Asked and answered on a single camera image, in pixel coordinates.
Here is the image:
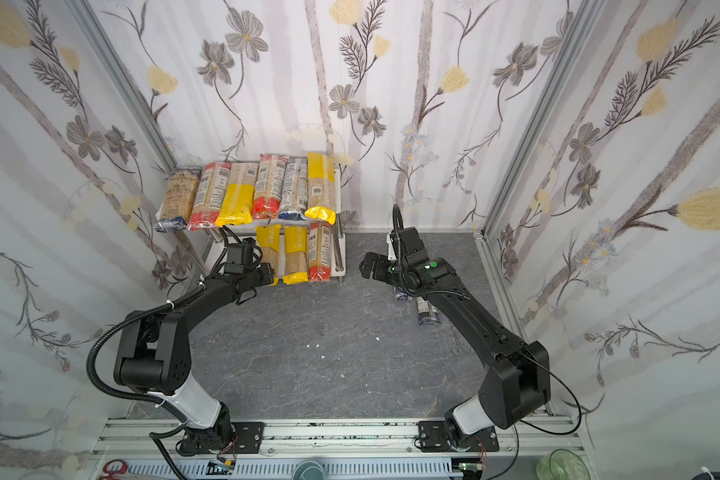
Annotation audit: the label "yellow Pastatime pack front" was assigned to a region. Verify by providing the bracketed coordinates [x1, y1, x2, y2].
[283, 226, 309, 285]

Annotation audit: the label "small red-end spaghetti pack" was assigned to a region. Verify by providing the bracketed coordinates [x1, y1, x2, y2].
[307, 221, 333, 282]

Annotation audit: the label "yellow-end spaghetti pack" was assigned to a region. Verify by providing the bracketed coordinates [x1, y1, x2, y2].
[215, 162, 259, 227]

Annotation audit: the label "blue clear label spaghetti pack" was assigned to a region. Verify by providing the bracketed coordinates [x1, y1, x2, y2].
[278, 157, 308, 221]

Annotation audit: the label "red handled scissors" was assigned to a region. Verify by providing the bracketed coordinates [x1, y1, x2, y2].
[98, 459, 128, 480]

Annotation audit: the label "yellow-top spaghetti pack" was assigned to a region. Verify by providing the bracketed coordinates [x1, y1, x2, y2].
[305, 152, 336, 225]

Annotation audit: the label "clear blue-end spaghetti pack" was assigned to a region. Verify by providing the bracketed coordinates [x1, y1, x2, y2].
[416, 297, 441, 326]

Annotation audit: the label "green glass bowl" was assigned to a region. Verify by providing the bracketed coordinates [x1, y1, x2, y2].
[535, 449, 591, 480]

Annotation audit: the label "white two-tier shelf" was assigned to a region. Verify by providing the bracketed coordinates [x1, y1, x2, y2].
[156, 154, 346, 285]

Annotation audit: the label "dark blue-top spaghetti pack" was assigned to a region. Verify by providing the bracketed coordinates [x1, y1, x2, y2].
[155, 168, 200, 233]

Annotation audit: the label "blue Barilla spaghetti pack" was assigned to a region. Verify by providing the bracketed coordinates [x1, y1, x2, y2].
[394, 287, 412, 301]

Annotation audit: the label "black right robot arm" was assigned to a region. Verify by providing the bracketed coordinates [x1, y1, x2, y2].
[360, 205, 551, 448]

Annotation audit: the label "yellow pastatime pack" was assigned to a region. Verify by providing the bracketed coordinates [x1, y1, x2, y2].
[256, 224, 281, 286]
[283, 226, 309, 285]

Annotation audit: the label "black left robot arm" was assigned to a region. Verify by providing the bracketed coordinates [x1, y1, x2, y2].
[86, 228, 274, 456]

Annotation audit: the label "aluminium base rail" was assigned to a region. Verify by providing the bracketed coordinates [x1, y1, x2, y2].
[89, 418, 589, 480]

